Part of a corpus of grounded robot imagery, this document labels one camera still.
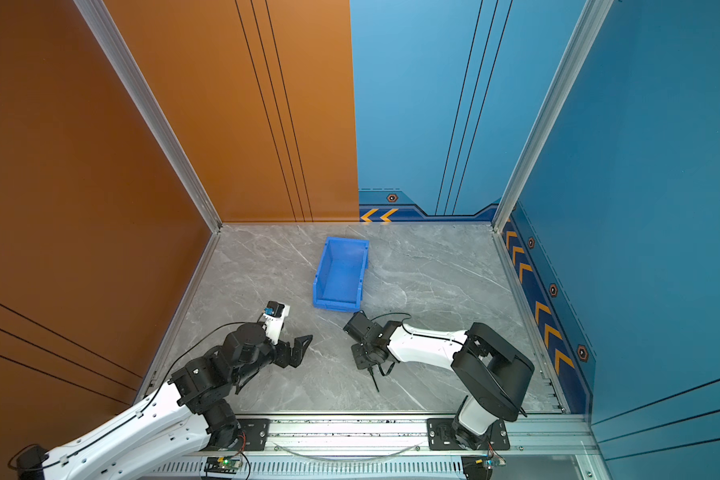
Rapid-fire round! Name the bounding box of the blue plastic bin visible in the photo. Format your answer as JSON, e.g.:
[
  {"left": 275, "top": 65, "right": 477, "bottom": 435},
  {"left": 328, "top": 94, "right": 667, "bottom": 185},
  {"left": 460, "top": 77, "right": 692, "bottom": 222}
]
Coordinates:
[{"left": 312, "top": 236, "right": 370, "bottom": 312}]

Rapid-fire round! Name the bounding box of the grey cable on rail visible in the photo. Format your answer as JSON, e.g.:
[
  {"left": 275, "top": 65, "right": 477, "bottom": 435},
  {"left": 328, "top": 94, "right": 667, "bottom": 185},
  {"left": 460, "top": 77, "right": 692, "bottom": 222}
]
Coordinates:
[{"left": 274, "top": 444, "right": 424, "bottom": 463}]

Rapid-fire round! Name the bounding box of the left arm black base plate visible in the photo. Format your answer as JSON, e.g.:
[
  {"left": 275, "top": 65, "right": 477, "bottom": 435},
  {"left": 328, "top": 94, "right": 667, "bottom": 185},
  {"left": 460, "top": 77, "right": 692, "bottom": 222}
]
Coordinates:
[{"left": 204, "top": 418, "right": 271, "bottom": 452}]

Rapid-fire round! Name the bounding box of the right aluminium corner post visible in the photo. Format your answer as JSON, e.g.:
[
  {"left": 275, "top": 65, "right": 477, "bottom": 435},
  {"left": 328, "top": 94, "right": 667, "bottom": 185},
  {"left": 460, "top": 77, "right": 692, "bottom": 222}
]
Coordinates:
[{"left": 492, "top": 0, "right": 614, "bottom": 234}]

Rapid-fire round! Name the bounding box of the left aluminium corner post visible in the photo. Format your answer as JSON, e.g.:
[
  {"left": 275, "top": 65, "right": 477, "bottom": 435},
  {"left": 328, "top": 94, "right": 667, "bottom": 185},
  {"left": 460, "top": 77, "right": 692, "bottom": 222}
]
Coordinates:
[{"left": 74, "top": 0, "right": 223, "bottom": 234}]

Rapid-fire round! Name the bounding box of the red black screwdriver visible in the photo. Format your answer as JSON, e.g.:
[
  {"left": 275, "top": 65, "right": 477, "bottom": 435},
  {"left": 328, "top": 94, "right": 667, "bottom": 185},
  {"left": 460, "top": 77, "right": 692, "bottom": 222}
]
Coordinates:
[{"left": 367, "top": 367, "right": 380, "bottom": 393}]

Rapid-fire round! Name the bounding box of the right green circuit board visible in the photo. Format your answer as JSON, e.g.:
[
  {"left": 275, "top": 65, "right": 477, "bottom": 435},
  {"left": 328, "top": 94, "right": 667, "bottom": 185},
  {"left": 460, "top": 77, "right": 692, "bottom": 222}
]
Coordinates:
[{"left": 461, "top": 455, "right": 506, "bottom": 480}]

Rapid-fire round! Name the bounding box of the aluminium front rail frame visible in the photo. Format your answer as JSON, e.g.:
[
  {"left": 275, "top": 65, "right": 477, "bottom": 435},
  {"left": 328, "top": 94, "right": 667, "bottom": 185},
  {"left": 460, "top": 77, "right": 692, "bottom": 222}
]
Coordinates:
[{"left": 146, "top": 413, "right": 610, "bottom": 479}]

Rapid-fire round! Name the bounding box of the aluminium corner post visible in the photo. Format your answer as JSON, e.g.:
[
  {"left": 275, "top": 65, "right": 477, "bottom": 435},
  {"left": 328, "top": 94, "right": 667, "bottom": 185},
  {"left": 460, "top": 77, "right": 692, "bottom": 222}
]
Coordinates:
[
  {"left": 492, "top": 0, "right": 614, "bottom": 234},
  {"left": 74, "top": 0, "right": 223, "bottom": 234}
]

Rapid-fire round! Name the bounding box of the left green circuit board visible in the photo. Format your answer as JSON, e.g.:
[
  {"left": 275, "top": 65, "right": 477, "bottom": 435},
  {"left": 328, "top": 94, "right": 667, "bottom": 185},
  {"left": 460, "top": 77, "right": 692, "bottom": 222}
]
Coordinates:
[{"left": 203, "top": 456, "right": 244, "bottom": 476}]

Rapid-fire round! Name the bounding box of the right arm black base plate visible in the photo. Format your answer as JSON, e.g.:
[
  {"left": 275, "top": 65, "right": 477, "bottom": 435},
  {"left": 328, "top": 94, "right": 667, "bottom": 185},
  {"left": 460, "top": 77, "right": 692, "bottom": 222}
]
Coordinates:
[{"left": 426, "top": 418, "right": 511, "bottom": 451}]

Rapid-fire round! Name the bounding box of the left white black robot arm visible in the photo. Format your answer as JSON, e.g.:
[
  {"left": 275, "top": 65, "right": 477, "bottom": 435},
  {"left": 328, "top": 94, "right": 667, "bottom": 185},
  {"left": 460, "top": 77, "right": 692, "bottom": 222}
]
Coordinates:
[{"left": 8, "top": 322, "right": 313, "bottom": 479}]

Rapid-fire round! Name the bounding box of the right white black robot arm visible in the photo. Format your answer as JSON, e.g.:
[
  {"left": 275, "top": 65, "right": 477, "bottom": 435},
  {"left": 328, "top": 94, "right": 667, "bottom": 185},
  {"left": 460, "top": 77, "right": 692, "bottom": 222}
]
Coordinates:
[{"left": 344, "top": 311, "right": 535, "bottom": 450}]

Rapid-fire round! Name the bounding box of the green circuit board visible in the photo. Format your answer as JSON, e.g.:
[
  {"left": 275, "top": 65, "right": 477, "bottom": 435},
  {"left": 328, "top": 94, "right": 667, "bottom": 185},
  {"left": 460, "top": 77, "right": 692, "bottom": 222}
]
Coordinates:
[
  {"left": 203, "top": 456, "right": 244, "bottom": 476},
  {"left": 461, "top": 455, "right": 506, "bottom": 480}
]

